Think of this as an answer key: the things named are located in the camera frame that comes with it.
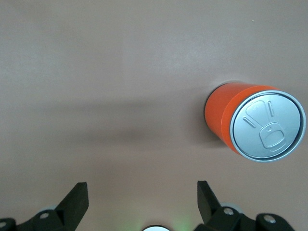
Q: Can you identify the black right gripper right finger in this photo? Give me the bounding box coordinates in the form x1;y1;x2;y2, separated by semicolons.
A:
194;180;295;231

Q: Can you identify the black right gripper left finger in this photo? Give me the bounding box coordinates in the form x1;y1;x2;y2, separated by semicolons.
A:
0;181;89;231

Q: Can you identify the orange can with silver lid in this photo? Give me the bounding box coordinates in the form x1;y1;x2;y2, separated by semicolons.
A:
204;81;307;164

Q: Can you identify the brown table cover mat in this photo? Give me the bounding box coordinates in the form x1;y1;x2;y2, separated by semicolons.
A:
0;0;308;231

